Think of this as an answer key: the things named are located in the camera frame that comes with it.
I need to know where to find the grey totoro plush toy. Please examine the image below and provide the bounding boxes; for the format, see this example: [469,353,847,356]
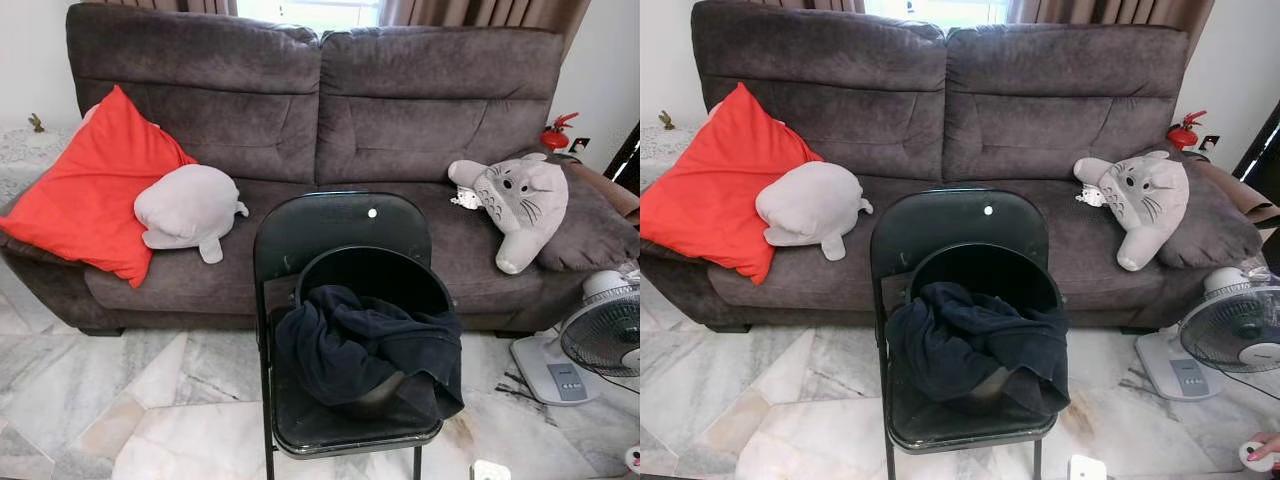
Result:
[1073,150,1191,273]
[447,152,569,276]

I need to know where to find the white standing fan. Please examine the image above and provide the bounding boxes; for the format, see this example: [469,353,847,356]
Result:
[1135,266,1280,403]
[510,268,641,407]

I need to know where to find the dark brown sofa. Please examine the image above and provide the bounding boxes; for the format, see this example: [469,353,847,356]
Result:
[0,2,641,336]
[640,0,1266,334]

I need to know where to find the black round laundry basket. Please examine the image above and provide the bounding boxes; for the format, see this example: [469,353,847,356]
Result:
[293,245,453,421]
[905,242,1063,416]

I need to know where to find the person hand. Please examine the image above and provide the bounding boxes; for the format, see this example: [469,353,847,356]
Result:
[1242,432,1280,473]

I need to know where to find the black folding chair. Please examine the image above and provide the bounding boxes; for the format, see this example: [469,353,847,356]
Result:
[252,190,446,480]
[870,188,1061,480]

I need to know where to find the brown curtain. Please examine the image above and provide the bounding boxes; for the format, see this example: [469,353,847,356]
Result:
[378,0,593,61]
[100,0,239,18]
[1005,0,1218,61]
[730,0,866,15]

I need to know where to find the white lace side table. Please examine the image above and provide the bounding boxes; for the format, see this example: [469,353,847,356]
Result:
[0,125,79,206]
[640,125,701,191]

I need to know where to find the red cushion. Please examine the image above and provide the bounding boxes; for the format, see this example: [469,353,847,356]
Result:
[0,85,198,289]
[640,82,823,286]

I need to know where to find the dark navy clothes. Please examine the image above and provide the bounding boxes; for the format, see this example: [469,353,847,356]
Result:
[885,281,1072,418]
[274,284,466,421]

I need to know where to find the red fire extinguisher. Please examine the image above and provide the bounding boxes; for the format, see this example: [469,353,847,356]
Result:
[1167,110,1209,151]
[540,112,581,153]

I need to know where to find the brown cloth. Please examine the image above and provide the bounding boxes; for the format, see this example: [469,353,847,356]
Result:
[570,158,641,219]
[1190,155,1280,229]

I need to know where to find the grey seal plush toy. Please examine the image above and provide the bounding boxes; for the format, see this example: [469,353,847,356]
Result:
[755,160,874,263]
[134,164,250,265]

